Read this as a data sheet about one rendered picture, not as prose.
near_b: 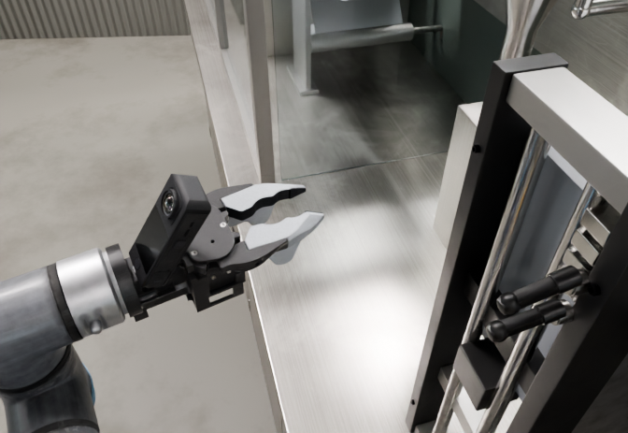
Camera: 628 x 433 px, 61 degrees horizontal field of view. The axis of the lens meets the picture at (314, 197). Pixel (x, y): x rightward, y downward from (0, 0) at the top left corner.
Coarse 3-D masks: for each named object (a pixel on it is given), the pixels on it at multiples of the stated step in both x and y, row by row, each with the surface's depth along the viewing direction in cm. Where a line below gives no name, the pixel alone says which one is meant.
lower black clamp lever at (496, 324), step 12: (552, 300) 34; (528, 312) 33; (540, 312) 33; (552, 312) 33; (564, 312) 33; (492, 324) 33; (504, 324) 33; (516, 324) 33; (528, 324) 33; (540, 324) 33; (492, 336) 33; (504, 336) 33
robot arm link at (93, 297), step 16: (80, 256) 49; (96, 256) 49; (64, 272) 47; (80, 272) 47; (96, 272) 47; (112, 272) 48; (64, 288) 46; (80, 288) 47; (96, 288) 47; (112, 288) 48; (80, 304) 46; (96, 304) 47; (112, 304) 48; (80, 320) 47; (96, 320) 48; (112, 320) 49
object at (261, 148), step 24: (216, 0) 140; (216, 24) 161; (264, 24) 87; (264, 48) 90; (264, 72) 93; (240, 96) 130; (264, 96) 96; (264, 120) 99; (264, 144) 102; (264, 168) 106
